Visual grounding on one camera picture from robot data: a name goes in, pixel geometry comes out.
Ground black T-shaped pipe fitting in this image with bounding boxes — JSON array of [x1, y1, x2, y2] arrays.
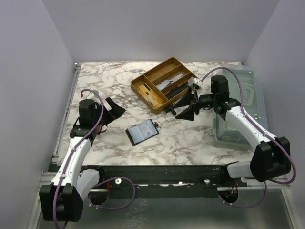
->
[[164, 104, 177, 116]]

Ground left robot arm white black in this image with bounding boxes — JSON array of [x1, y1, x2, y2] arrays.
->
[[39, 97, 126, 222]]

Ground grey cards in tray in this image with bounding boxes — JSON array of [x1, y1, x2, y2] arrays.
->
[[157, 73, 188, 92]]

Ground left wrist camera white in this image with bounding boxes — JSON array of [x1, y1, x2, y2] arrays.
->
[[85, 90, 100, 102]]

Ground black cards in tray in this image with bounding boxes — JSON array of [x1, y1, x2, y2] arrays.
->
[[166, 83, 189, 100]]

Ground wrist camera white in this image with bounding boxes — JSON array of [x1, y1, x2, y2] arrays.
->
[[85, 90, 100, 102], [188, 77, 203, 91]]

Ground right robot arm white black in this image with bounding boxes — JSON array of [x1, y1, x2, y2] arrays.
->
[[175, 75, 291, 182]]

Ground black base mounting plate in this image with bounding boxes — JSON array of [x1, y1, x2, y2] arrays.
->
[[81, 165, 247, 199]]

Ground clear plastic storage box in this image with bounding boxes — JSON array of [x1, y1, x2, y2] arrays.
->
[[213, 64, 268, 151]]

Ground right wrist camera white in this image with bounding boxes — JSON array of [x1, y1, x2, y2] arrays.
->
[[188, 77, 203, 91]]

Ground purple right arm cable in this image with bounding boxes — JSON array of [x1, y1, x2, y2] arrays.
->
[[201, 66, 297, 208]]

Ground brown woven organizer tray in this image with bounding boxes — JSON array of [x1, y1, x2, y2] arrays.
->
[[131, 57, 195, 115]]

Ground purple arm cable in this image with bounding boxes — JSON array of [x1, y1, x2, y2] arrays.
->
[[52, 88, 137, 229], [201, 66, 297, 208]]

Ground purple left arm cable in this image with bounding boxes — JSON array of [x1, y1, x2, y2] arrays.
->
[[52, 88, 137, 229]]

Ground black leather card holder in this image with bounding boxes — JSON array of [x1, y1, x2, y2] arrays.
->
[[125, 119, 159, 146]]

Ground yellow cards in tray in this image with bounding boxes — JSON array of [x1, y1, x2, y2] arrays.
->
[[139, 83, 163, 109]]

